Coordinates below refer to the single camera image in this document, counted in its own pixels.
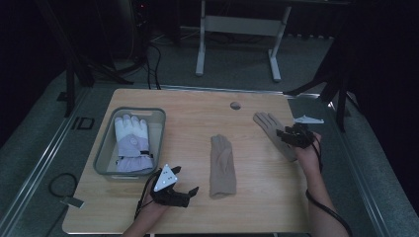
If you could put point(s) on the dark computer tower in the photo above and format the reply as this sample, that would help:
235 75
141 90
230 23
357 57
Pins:
141 26

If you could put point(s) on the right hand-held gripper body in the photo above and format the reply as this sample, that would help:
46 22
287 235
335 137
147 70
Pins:
299 136

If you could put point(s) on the metal floor rail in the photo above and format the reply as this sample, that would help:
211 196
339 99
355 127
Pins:
359 171
39 168

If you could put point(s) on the beige glove with button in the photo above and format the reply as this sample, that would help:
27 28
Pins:
267 122

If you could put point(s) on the small grey flat tag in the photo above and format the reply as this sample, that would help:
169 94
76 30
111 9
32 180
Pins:
72 202

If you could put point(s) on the grey plastic bin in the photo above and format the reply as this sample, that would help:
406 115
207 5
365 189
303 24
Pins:
107 148

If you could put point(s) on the white desk frame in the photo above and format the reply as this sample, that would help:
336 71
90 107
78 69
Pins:
242 25

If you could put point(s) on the person's left hand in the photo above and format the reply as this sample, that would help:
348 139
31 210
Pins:
153 209

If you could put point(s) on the person's right hand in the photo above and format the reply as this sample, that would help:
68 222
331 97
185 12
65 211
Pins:
309 159

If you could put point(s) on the plain beige glove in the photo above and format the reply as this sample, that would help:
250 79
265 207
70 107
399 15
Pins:
224 171

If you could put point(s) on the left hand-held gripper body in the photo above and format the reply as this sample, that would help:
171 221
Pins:
164 179

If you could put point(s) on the purple and white ski glove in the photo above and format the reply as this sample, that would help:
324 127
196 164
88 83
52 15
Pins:
131 144

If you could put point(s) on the black tripod stand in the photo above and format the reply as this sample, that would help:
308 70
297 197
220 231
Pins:
339 89
70 72

